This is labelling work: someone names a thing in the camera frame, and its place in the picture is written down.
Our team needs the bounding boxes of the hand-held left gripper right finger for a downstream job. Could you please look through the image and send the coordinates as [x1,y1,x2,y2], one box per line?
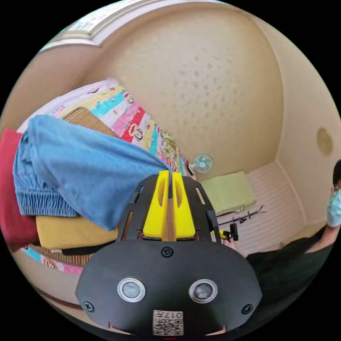
[171,172,196,238]

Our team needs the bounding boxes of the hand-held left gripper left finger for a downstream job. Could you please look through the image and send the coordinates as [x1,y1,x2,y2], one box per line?
[142,170,171,241]

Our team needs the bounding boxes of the blue pants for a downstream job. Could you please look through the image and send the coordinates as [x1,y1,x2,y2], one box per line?
[12,114,173,232]

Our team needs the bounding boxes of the light green curtain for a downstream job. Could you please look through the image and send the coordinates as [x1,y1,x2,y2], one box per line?
[199,171,257,216]

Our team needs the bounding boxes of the small green fan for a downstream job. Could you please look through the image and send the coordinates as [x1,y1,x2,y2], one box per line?
[188,153,213,175]

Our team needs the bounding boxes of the person's body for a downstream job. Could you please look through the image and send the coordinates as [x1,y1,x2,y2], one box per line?
[245,159,341,324]

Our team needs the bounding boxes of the window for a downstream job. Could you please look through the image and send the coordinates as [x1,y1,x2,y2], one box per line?
[40,0,171,53]

